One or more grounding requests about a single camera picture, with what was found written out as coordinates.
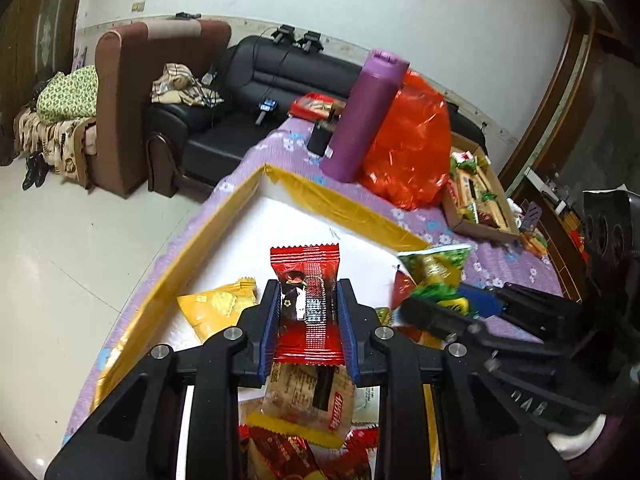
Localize checked cloth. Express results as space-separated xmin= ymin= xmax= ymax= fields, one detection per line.
xmin=151 ymin=62 xmax=224 ymax=107

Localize purple bottle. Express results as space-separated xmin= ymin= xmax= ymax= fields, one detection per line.
xmin=320 ymin=50 xmax=411 ymax=184

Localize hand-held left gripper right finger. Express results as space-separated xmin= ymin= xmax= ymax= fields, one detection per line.
xmin=336 ymin=278 xmax=573 ymax=480

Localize red and black snack packet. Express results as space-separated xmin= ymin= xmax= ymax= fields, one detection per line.
xmin=270 ymin=242 xmax=347 ymax=367

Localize row of wrapped snack bars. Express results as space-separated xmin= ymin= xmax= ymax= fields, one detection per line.
xmin=447 ymin=150 xmax=512 ymax=229

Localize wooden door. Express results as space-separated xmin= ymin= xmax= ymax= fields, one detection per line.
xmin=0 ymin=0 xmax=92 ymax=167

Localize purple floral tablecloth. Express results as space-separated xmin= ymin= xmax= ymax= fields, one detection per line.
xmin=62 ymin=115 xmax=567 ymax=461

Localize cardboard box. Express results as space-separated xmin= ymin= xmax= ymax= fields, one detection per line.
xmin=442 ymin=132 xmax=522 ymax=244

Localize red plastic bag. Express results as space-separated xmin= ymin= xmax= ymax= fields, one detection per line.
xmin=362 ymin=70 xmax=452 ymax=212

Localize white box with yellow rim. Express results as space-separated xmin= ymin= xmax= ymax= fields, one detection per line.
xmin=92 ymin=164 xmax=441 ymax=480

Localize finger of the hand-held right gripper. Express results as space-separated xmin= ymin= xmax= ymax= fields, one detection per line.
xmin=457 ymin=282 xmax=588 ymax=347
xmin=400 ymin=296 xmax=496 ymax=361

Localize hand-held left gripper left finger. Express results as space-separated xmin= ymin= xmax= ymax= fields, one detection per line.
xmin=44 ymin=279 xmax=281 ymax=480

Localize green patterned cushion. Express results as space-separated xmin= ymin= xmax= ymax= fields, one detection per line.
xmin=37 ymin=65 xmax=99 ymax=124

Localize clear cracker packet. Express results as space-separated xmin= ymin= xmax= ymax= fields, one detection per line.
xmin=262 ymin=362 xmax=357 ymax=434

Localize yellow edged snack packet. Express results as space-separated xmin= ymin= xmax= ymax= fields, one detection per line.
xmin=245 ymin=410 xmax=347 ymax=449

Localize red snack package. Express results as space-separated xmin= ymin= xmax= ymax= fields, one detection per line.
xmin=290 ymin=92 xmax=347 ymax=122

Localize black leather sofa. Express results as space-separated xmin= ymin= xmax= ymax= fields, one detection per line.
xmin=147 ymin=35 xmax=489 ymax=197

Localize black shoes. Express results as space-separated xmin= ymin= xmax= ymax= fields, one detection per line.
xmin=22 ymin=152 xmax=51 ymax=190

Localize person's right hand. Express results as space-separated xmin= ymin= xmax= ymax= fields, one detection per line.
xmin=547 ymin=415 xmax=609 ymax=462

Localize brown armchair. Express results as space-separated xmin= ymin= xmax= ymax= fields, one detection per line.
xmin=95 ymin=19 xmax=234 ymax=199

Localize beige patterned blanket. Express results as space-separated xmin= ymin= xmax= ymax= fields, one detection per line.
xmin=15 ymin=110 xmax=99 ymax=182

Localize heap of red snack packets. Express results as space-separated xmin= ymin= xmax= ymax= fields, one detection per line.
xmin=239 ymin=424 xmax=382 ymax=480

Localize white power strip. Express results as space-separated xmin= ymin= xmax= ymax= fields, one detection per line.
xmin=525 ymin=167 xmax=572 ymax=212

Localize green snack packet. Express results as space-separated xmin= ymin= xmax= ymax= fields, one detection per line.
xmin=397 ymin=244 xmax=474 ymax=312

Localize small black device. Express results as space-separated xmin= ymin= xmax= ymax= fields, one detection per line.
xmin=306 ymin=120 xmax=335 ymax=157

